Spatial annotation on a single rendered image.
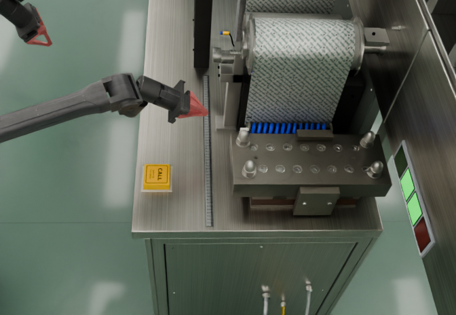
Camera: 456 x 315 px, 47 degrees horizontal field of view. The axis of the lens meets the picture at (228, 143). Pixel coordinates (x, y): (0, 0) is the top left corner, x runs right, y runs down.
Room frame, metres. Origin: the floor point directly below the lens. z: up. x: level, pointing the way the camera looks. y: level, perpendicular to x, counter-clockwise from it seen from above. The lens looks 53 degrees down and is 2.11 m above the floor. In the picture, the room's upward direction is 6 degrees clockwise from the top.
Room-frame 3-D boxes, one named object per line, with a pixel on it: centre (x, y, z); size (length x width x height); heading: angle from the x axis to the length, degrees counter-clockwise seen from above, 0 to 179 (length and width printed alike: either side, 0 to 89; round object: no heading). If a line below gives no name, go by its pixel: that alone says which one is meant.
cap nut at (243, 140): (0.84, -0.04, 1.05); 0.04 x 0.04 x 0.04
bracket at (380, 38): (1.01, -0.32, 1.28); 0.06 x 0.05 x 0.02; 97
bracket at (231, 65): (1.00, 0.02, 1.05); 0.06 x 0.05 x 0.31; 97
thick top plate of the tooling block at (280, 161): (0.81, -0.21, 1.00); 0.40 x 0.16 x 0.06; 97
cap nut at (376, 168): (0.79, -0.38, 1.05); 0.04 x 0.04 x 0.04
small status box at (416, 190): (0.62, -0.40, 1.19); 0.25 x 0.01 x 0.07; 7
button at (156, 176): (0.78, 0.18, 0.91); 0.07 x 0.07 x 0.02; 7
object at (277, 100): (0.92, -0.16, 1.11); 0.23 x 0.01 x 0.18; 97
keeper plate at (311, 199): (0.72, -0.24, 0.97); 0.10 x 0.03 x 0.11; 97
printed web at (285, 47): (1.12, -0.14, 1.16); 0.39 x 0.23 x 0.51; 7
